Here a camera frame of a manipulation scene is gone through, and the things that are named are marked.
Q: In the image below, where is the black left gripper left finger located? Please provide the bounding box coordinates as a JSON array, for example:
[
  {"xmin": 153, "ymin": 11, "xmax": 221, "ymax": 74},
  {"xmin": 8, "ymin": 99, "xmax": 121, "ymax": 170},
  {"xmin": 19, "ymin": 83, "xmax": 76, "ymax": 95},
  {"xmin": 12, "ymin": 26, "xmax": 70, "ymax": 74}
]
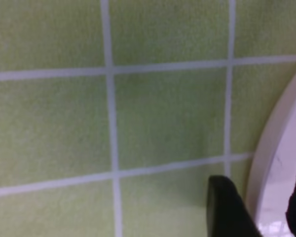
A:
[{"xmin": 206, "ymin": 175, "xmax": 261, "ymax": 237}]

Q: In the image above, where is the pink plastic plate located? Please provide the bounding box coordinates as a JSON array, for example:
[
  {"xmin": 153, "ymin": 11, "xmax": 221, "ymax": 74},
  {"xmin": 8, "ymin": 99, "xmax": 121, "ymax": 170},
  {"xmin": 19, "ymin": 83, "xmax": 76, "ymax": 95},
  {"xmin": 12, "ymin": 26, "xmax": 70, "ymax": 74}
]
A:
[{"xmin": 245, "ymin": 74, "xmax": 296, "ymax": 237}]

